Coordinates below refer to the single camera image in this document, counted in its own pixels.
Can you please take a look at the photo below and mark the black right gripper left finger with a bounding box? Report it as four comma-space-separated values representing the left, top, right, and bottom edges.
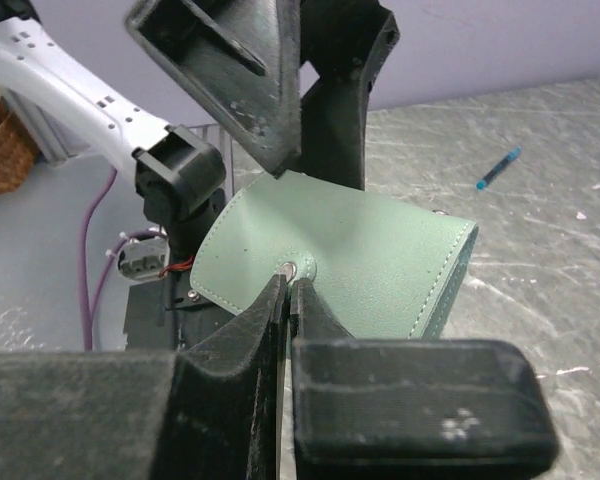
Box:
0, 275, 286, 479

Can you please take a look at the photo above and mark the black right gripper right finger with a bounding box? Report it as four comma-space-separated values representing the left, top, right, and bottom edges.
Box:
290, 279, 560, 479

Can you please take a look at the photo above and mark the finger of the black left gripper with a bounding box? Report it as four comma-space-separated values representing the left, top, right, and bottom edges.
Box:
297, 0, 397, 190
124, 0, 300, 177

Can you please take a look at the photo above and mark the mint green card holder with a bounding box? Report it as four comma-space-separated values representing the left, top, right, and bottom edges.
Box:
190, 171, 478, 339

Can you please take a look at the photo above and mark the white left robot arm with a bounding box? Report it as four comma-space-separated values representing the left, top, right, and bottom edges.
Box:
0, 1, 400, 260

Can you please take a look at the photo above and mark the blue pen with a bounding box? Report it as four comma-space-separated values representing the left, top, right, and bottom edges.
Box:
476, 146, 521, 190

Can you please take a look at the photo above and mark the woven wicker basket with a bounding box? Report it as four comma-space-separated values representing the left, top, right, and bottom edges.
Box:
0, 103, 40, 195

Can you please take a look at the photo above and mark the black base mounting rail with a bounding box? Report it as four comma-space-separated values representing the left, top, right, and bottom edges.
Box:
123, 188, 232, 350

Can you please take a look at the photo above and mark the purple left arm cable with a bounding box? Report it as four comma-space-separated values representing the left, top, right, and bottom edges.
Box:
82, 167, 166, 351

